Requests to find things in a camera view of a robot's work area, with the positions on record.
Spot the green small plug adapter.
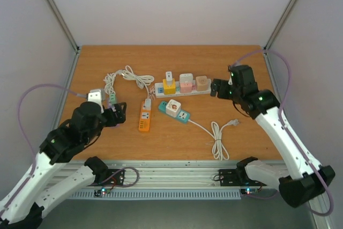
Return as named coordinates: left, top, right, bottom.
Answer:
left=108, top=92, right=117, bottom=105

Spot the beige cube socket adapter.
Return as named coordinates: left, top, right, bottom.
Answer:
left=195, top=76, right=208, bottom=92

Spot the small white usb charger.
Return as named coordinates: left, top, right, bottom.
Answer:
left=144, top=99, right=152, bottom=110

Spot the white round plug charger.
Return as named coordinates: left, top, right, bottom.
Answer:
left=179, top=73, right=193, bottom=84

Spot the yellow cube socket adapter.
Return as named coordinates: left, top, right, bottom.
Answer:
left=162, top=79, right=176, bottom=95

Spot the white cube charger back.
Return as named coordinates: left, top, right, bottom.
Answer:
left=166, top=99, right=181, bottom=117

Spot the white square charger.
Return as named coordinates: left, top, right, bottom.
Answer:
left=165, top=71, right=174, bottom=86

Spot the pink cube socket adapter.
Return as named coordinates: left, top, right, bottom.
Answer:
left=180, top=83, right=193, bottom=93

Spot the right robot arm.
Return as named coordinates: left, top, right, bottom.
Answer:
left=210, top=65, right=335, bottom=208

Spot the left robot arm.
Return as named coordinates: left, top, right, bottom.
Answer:
left=1, top=101, right=126, bottom=228

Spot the purple power strip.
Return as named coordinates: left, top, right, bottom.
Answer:
left=107, top=98, right=116, bottom=117

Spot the orange power strip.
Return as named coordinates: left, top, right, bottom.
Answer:
left=138, top=101, right=152, bottom=132

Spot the white long power strip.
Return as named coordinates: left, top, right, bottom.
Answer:
left=154, top=77, right=212, bottom=99

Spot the teal power strip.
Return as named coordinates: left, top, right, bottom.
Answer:
left=158, top=99, right=190, bottom=124

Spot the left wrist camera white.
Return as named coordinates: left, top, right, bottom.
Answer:
left=86, top=88, right=106, bottom=113

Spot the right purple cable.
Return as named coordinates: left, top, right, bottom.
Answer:
left=233, top=49, right=335, bottom=217

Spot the purple cable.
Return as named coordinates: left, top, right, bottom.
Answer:
left=233, top=49, right=335, bottom=217
left=0, top=84, right=89, bottom=221

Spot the white coiled cord left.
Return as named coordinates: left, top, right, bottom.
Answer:
left=103, top=65, right=155, bottom=101

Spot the white coiled cord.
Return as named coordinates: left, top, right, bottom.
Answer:
left=103, top=65, right=155, bottom=101
left=189, top=118, right=241, bottom=161

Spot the pink usb cable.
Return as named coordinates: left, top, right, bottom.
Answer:
left=146, top=85, right=157, bottom=101

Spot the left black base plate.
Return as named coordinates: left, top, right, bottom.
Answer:
left=91, top=169, right=125, bottom=186

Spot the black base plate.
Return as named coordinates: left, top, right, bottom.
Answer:
left=218, top=168, right=265, bottom=187
left=91, top=169, right=125, bottom=186

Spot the white coiled cord right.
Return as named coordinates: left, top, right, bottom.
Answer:
left=189, top=118, right=241, bottom=161

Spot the aluminium rail frame front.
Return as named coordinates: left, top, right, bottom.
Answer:
left=48, top=159, right=319, bottom=190

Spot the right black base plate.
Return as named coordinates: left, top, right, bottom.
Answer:
left=218, top=168, right=265, bottom=187

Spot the grey slotted cable duct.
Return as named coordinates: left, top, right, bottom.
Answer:
left=69, top=189, right=241, bottom=201

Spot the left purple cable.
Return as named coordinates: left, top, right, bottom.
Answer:
left=0, top=84, right=89, bottom=221

